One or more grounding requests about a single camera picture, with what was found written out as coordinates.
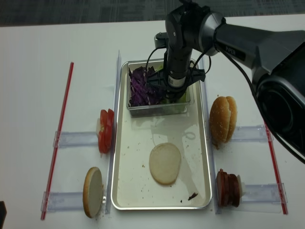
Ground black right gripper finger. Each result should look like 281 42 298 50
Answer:
175 93 185 102

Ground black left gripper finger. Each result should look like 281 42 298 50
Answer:
165 92 172 103

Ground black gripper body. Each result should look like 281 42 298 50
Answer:
147 67 205 94

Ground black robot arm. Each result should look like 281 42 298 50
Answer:
147 0 305 160

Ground green lettuce pile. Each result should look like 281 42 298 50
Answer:
153 87 190 115

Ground tomato slices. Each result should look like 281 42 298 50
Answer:
98 109 114 154

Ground white pusher behind tomato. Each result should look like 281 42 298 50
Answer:
96 118 104 136

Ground meat patty slices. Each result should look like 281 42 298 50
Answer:
216 169 240 208

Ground clear track behind tomato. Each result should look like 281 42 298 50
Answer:
53 131 98 148

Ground white pusher behind patties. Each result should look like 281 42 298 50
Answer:
237 175 245 198

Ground clear track behind patties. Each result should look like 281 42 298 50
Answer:
241 182 287 204

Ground clear plastic container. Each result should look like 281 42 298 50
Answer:
122 61 194 117

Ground purple cabbage shreds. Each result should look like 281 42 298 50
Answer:
129 67 165 107

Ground sesame burger bun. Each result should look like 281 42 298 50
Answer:
209 96 237 144

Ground bottom bun slice on tray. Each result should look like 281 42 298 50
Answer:
149 143 181 185

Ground metal serving tray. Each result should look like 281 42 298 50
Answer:
111 61 212 210

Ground clear track behind sesame bun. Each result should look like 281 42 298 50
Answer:
231 125 273 142

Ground dark food scrap on tray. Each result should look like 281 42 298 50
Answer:
188 192 198 201

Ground upright bun half left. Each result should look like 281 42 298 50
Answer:
82 167 103 218

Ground left red rod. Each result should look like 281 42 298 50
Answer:
41 62 74 221

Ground red rod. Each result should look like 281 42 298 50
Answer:
264 123 288 215
41 62 74 221

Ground clear track behind bun half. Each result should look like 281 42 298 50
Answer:
41 192 83 212

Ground right red rod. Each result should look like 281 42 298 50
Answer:
264 123 288 215

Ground dark object at table edge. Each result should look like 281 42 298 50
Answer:
0 201 7 223

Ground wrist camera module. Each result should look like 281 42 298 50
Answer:
154 32 169 48

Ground right clear long rail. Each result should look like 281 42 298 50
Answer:
198 57 224 214

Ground clear long rail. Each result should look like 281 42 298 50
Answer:
198 57 224 214
103 50 122 214

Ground left clear long rail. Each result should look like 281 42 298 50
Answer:
103 50 122 214

